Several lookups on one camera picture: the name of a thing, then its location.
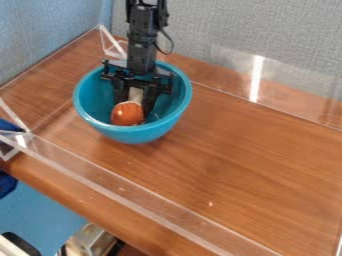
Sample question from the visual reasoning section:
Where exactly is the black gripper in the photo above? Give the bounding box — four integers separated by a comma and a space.
100, 59, 175, 116

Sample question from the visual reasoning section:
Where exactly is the brown cap toy mushroom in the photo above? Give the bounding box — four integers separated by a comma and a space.
111, 87, 144, 126

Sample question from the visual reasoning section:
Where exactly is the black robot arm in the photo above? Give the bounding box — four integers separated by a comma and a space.
100, 0, 175, 115

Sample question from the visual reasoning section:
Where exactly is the blue plastic bowl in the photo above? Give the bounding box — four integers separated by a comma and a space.
72, 61, 193, 144

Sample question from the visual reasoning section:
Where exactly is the clear acrylic back barrier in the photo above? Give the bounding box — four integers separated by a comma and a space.
167, 0, 342, 130

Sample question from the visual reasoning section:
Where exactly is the blue cloth object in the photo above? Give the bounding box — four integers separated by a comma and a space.
0, 118, 23, 199

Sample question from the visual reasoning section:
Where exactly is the clear acrylic front barrier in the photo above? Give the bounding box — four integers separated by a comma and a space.
0, 130, 281, 256

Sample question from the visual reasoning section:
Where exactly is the black and white object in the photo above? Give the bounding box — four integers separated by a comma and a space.
0, 232, 42, 256

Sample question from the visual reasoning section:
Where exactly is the clear acrylic corner bracket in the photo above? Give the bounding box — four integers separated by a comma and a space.
99, 25, 127, 60

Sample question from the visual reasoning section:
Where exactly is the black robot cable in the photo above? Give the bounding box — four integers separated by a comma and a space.
154, 28, 174, 57

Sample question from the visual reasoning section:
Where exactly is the grey metal frame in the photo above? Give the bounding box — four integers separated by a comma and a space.
56, 223, 118, 256

